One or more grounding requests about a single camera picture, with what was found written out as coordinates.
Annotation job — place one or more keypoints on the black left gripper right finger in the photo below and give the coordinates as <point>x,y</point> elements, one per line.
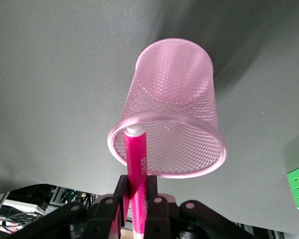
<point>159,216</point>

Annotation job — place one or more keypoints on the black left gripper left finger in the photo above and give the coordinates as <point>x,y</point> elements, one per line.
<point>104,216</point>

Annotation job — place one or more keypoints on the pink marker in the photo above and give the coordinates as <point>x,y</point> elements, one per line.
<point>135,159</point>

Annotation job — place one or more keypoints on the pink mesh cup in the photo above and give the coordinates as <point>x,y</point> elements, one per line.
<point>172,74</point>

